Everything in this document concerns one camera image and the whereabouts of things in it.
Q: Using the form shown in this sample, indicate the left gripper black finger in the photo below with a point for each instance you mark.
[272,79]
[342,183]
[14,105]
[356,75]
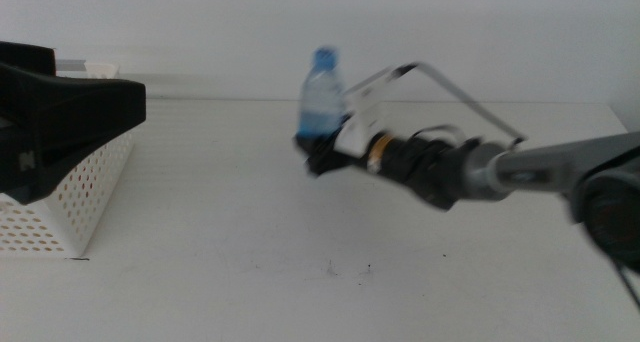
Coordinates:
[82,107]
[27,58]

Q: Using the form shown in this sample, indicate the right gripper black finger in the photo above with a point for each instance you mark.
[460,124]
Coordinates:
[312,144]

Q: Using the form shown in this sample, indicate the clear water bottle blue cap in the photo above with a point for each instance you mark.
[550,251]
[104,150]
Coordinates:
[320,102]

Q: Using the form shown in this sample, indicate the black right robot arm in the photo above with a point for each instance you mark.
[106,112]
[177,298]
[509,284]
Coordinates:
[550,167]

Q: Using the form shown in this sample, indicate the white perforated plastic basket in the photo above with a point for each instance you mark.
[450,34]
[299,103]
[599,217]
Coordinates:
[82,244]

